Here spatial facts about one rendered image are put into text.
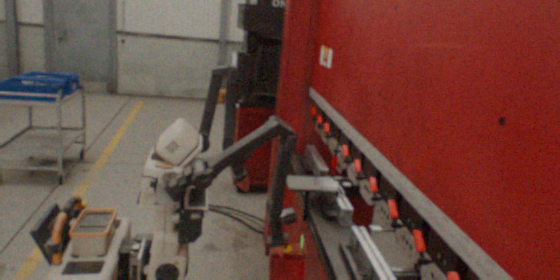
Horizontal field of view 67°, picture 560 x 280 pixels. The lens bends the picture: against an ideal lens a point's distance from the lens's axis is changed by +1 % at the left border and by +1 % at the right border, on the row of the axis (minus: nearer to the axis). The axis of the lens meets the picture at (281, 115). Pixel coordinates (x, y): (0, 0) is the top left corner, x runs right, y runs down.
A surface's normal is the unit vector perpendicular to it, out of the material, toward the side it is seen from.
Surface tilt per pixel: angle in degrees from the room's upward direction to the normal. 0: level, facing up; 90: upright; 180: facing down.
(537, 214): 90
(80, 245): 92
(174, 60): 90
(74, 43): 90
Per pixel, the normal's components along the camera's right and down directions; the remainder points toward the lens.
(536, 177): -0.99, -0.07
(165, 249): 0.18, 0.24
